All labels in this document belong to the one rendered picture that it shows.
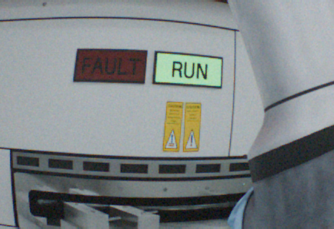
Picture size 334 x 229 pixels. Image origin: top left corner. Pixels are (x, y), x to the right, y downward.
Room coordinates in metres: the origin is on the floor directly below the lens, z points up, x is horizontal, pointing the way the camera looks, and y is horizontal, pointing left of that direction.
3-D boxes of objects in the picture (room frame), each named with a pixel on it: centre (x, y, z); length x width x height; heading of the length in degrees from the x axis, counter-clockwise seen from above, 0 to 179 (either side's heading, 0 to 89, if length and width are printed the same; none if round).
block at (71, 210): (1.16, 0.10, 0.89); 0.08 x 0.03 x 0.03; 33
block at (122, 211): (1.20, 0.04, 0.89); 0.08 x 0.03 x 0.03; 33
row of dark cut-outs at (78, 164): (1.29, 0.04, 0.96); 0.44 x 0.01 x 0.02; 123
